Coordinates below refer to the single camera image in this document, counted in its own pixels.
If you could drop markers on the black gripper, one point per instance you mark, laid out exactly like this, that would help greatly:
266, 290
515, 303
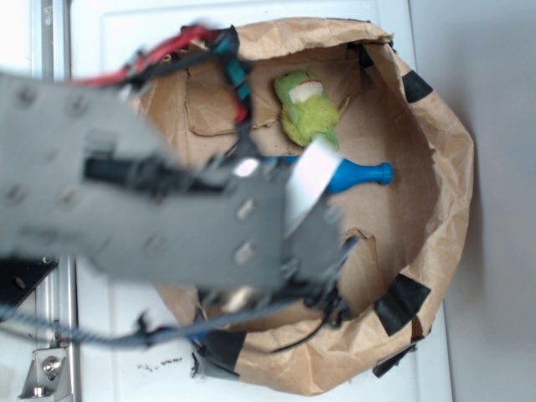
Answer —
314, 253

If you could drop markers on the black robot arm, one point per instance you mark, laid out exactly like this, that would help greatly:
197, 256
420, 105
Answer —
83, 175

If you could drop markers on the blue plastic bottle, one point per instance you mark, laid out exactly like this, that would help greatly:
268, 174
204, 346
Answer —
360, 173

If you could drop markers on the green plush frog toy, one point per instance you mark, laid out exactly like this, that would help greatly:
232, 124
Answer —
307, 112

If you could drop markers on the brown paper bag bin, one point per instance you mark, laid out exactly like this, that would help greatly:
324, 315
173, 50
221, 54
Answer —
411, 233

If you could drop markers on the aluminium frame rail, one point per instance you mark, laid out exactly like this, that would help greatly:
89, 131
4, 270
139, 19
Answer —
55, 297

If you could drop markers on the metal corner bracket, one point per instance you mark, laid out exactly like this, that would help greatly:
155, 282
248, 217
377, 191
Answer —
48, 377

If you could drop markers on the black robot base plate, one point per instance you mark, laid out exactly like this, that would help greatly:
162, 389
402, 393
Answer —
20, 277

